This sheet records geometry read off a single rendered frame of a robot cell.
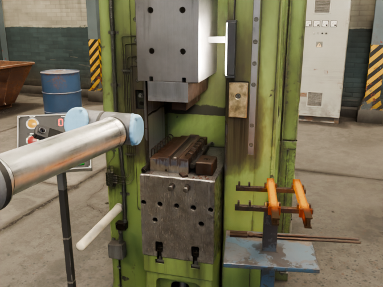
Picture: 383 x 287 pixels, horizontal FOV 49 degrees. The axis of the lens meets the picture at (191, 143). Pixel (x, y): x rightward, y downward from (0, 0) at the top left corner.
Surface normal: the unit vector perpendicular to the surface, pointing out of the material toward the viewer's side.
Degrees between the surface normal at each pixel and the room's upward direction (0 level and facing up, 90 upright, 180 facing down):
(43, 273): 0
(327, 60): 90
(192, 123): 90
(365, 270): 0
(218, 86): 90
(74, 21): 90
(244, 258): 0
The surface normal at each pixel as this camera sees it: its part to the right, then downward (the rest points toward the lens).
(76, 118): -0.42, -0.11
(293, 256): 0.00, -0.96
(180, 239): -0.25, 0.27
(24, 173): 0.92, -0.02
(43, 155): 0.77, -0.47
